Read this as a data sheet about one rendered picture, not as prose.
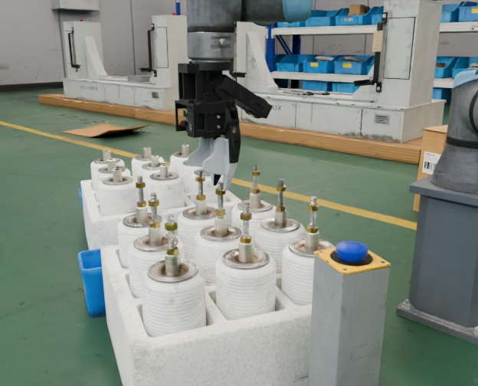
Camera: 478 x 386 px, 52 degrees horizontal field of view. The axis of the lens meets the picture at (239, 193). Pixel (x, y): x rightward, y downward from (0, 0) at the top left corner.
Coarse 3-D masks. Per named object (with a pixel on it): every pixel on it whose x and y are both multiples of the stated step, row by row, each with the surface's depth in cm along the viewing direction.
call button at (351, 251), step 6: (348, 240) 64; (336, 246) 62; (342, 246) 62; (348, 246) 62; (354, 246) 62; (360, 246) 62; (336, 252) 62; (342, 252) 61; (348, 252) 60; (354, 252) 60; (360, 252) 60; (366, 252) 61; (342, 258) 62; (348, 258) 61; (354, 258) 60; (360, 258) 61
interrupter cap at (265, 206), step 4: (248, 200) 105; (260, 200) 105; (240, 204) 102; (244, 204) 103; (248, 204) 103; (260, 204) 103; (264, 204) 103; (268, 204) 103; (272, 204) 102; (240, 208) 100; (252, 208) 101; (256, 208) 101; (260, 208) 100; (264, 208) 100; (268, 208) 100; (272, 208) 101; (252, 212) 99; (256, 212) 98
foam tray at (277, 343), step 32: (128, 288) 83; (128, 320) 73; (224, 320) 73; (256, 320) 73; (288, 320) 74; (128, 352) 71; (160, 352) 67; (192, 352) 69; (224, 352) 71; (256, 352) 73; (288, 352) 75; (128, 384) 76; (160, 384) 68; (192, 384) 70; (224, 384) 72; (256, 384) 75; (288, 384) 77
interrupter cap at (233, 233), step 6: (204, 228) 89; (210, 228) 89; (228, 228) 89; (234, 228) 89; (204, 234) 86; (210, 234) 86; (228, 234) 87; (234, 234) 86; (240, 234) 86; (210, 240) 84; (216, 240) 84; (222, 240) 84; (228, 240) 84
